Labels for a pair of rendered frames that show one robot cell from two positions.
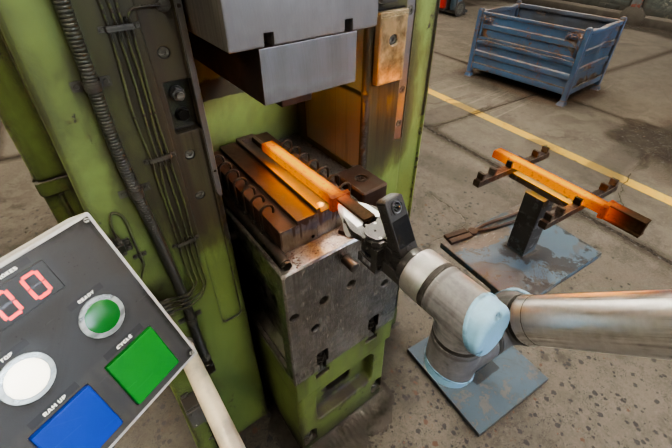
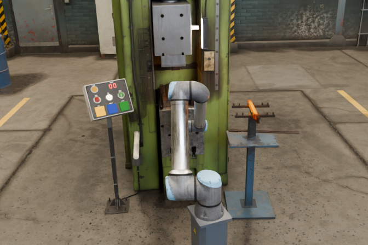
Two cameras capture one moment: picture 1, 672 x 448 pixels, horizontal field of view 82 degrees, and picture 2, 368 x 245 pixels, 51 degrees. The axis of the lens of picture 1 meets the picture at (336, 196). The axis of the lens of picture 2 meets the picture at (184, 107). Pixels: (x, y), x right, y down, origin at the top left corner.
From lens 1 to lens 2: 2.59 m
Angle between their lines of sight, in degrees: 31
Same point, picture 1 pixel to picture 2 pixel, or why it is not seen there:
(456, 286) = not seen: hidden behind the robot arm
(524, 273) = (242, 141)
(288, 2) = (167, 48)
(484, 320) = not seen: hidden behind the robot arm
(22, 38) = (125, 50)
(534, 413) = (258, 223)
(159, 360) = (126, 106)
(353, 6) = (184, 50)
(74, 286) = (119, 88)
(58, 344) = (114, 95)
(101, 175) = (130, 76)
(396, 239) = not seen: hidden behind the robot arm
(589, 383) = (294, 225)
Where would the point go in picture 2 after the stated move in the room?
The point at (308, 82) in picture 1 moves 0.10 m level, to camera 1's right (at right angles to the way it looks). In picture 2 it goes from (172, 64) to (182, 65)
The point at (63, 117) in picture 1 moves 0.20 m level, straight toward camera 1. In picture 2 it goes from (127, 63) to (126, 70)
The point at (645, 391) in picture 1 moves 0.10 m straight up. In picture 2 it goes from (318, 236) to (320, 226)
